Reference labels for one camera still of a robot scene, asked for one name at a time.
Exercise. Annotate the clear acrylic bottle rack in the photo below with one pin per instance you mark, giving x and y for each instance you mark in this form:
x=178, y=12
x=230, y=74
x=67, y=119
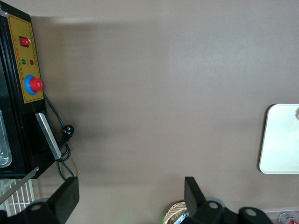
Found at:
x=273, y=215

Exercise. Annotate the light tan wicker basket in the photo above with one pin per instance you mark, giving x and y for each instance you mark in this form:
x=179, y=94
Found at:
x=174, y=211

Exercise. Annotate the black sealing machine yellow panel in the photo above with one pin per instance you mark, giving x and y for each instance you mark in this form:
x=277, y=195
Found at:
x=18, y=130

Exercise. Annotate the beige plastic serving tray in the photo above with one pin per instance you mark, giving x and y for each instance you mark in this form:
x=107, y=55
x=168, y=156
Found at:
x=282, y=140

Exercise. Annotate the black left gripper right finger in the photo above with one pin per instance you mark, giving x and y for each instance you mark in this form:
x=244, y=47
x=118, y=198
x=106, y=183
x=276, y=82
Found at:
x=194, y=198

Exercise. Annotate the clear plastic container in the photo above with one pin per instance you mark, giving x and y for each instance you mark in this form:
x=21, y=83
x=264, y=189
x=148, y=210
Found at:
x=3, y=144

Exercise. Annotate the red cola bottle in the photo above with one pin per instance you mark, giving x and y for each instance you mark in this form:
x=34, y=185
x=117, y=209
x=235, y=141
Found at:
x=289, y=218

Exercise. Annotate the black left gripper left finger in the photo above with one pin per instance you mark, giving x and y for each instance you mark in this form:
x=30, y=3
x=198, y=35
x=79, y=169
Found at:
x=66, y=196

